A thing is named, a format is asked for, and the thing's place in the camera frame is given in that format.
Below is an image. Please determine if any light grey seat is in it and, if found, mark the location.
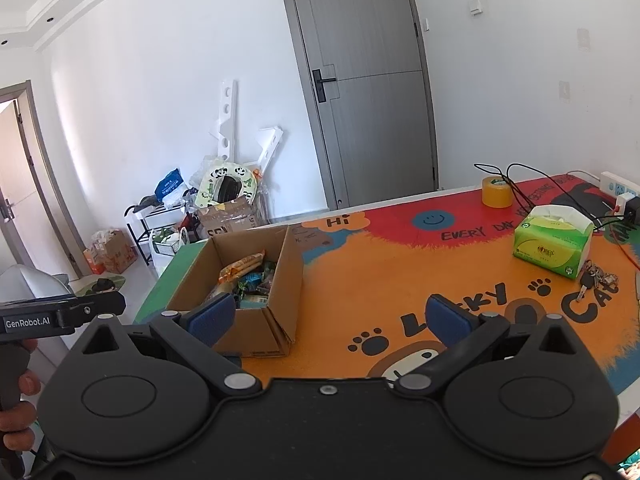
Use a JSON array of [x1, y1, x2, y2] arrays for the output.
[[0, 264, 74, 304]]

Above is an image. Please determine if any red cable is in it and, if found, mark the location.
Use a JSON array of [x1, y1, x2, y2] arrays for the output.
[[612, 229, 640, 266]]

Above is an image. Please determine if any orange biscuit packet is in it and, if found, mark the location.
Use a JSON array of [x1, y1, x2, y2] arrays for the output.
[[218, 252, 266, 284]]

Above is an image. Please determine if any black door handle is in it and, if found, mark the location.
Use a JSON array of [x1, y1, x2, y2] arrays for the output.
[[310, 68, 339, 104]]

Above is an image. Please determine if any brown cardboard box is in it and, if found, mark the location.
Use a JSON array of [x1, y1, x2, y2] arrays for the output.
[[197, 194, 261, 241]]

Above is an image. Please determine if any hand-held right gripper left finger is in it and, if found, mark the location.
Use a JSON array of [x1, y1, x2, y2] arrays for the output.
[[77, 292, 264, 402]]

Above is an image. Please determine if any black shoe rack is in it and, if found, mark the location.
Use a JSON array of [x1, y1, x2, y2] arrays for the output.
[[123, 199, 191, 269]]

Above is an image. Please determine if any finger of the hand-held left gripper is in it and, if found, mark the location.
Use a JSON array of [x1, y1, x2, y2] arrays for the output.
[[55, 289, 127, 334]]

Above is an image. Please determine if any grey door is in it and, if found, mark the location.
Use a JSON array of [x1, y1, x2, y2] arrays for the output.
[[274, 0, 440, 211]]

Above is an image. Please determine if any blue snack packet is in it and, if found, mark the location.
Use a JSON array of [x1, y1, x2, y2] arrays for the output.
[[234, 270, 266, 292]]

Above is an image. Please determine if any white power strip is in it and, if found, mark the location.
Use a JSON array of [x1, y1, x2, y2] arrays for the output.
[[598, 170, 640, 201]]

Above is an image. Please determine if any open brown door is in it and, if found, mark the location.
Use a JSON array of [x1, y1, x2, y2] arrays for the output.
[[0, 80, 91, 281]]

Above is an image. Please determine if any blue plastic bag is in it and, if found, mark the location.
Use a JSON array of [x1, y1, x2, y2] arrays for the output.
[[154, 168, 185, 200]]

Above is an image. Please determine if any colourful printed table mat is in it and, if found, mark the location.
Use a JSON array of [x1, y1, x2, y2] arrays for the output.
[[132, 172, 640, 469]]

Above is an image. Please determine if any tall white foam piece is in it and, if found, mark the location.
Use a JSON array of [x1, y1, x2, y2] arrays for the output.
[[208, 77, 240, 161]]

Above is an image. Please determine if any black cable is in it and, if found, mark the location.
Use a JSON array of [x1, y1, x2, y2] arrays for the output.
[[505, 162, 621, 226], [473, 162, 526, 211]]

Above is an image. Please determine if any orange printed cardboard box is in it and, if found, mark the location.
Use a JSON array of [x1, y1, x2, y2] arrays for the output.
[[82, 228, 139, 276]]

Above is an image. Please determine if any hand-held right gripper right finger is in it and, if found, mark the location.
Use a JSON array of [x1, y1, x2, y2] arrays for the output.
[[394, 293, 582, 402]]

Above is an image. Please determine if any short white foam piece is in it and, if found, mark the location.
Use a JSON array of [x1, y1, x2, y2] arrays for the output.
[[244, 126, 284, 171]]

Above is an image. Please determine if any bunch of keys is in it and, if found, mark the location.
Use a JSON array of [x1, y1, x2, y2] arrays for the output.
[[574, 259, 620, 304]]

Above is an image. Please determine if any person's left hand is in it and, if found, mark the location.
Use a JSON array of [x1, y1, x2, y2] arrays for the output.
[[0, 338, 44, 456]]

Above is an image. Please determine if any green tissue pack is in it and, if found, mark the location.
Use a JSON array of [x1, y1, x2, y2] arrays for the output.
[[512, 204, 596, 280]]

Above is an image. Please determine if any panda print toilet seat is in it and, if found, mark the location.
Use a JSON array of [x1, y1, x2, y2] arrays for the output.
[[194, 160, 260, 209]]

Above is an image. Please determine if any yellow tape roll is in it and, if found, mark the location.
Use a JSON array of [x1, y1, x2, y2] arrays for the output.
[[481, 175, 515, 209]]

